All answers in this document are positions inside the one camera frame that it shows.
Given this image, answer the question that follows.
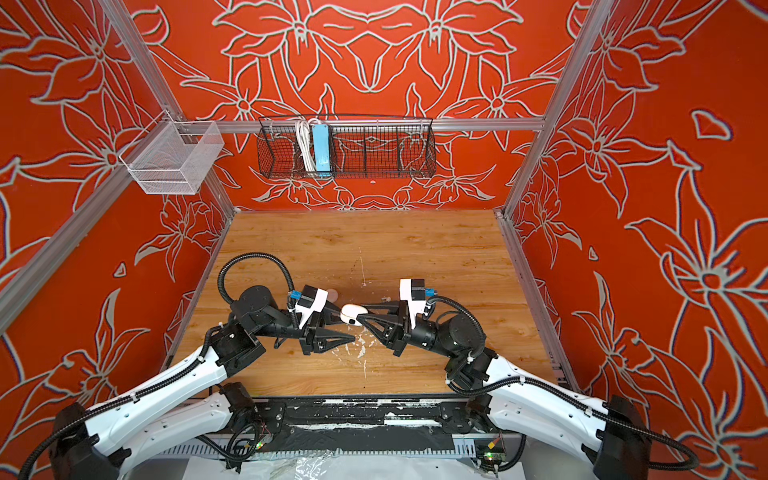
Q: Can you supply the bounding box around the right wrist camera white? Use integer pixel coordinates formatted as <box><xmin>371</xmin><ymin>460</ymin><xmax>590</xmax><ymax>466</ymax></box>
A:
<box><xmin>399</xmin><ymin>278</ymin><xmax>436</xmax><ymax>329</ymax></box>

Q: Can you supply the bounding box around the light blue box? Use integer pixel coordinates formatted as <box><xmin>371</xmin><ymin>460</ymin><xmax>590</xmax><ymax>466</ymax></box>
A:
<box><xmin>312</xmin><ymin>124</ymin><xmax>331</xmax><ymax>177</ymax></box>

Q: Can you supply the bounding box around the white coiled cable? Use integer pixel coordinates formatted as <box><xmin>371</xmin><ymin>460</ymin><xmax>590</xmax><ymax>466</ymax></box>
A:
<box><xmin>295</xmin><ymin>119</ymin><xmax>316</xmax><ymax>175</ymax></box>

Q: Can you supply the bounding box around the white earbud charging case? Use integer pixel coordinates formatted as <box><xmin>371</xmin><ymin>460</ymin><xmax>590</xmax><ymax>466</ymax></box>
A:
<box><xmin>339</xmin><ymin>304</ymin><xmax>368</xmax><ymax>326</ymax></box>

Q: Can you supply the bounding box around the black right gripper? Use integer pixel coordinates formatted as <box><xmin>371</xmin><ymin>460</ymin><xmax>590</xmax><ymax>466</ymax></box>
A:
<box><xmin>367</xmin><ymin>300</ymin><xmax>461</xmax><ymax>360</ymax></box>

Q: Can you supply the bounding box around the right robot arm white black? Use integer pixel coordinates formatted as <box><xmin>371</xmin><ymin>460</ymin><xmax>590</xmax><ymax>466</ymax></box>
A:
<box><xmin>341</xmin><ymin>296</ymin><xmax>700</xmax><ymax>479</ymax></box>

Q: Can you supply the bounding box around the black wire wall basket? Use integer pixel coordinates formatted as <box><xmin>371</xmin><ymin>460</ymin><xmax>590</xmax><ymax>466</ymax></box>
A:
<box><xmin>257</xmin><ymin>115</ymin><xmax>437</xmax><ymax>180</ymax></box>

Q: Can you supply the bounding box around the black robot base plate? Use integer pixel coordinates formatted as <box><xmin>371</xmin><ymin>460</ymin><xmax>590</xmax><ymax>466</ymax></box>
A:
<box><xmin>239</xmin><ymin>395</ymin><xmax>523</xmax><ymax>454</ymax></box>

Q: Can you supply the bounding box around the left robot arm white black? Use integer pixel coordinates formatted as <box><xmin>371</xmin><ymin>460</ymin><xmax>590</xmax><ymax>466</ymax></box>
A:
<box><xmin>17</xmin><ymin>252</ymin><xmax>355</xmax><ymax>479</ymax></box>

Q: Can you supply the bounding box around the grey slotted cable duct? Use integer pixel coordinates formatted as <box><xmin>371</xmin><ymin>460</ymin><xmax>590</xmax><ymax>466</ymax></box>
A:
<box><xmin>151</xmin><ymin>439</ymin><xmax>477</xmax><ymax>461</ymax></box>

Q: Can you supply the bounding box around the small circuit board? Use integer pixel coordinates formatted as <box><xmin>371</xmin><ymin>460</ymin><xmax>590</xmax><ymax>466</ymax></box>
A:
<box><xmin>476</xmin><ymin>439</ymin><xmax>511</xmax><ymax>475</ymax></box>

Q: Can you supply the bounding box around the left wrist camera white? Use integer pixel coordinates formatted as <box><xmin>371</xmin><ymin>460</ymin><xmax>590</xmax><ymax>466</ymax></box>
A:
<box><xmin>288</xmin><ymin>285</ymin><xmax>329</xmax><ymax>330</ymax></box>

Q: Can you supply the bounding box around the aluminium frame rail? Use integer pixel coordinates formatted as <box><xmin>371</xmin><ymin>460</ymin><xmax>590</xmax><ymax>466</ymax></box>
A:
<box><xmin>496</xmin><ymin>0</ymin><xmax>614</xmax><ymax>389</ymax></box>

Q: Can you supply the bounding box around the white wire mesh basket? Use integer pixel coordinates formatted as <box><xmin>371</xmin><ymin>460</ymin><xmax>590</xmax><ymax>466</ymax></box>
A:
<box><xmin>118</xmin><ymin>111</ymin><xmax>224</xmax><ymax>195</ymax></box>

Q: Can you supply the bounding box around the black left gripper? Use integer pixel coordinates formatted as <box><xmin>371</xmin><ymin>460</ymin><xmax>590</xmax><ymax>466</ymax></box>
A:
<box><xmin>253</xmin><ymin>301</ymin><xmax>358</xmax><ymax>358</ymax></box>

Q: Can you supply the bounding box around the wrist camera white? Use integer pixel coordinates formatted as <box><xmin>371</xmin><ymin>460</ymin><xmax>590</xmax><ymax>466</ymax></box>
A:
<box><xmin>399</xmin><ymin>278</ymin><xmax>436</xmax><ymax>329</ymax></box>
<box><xmin>288</xmin><ymin>285</ymin><xmax>329</xmax><ymax>330</ymax></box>

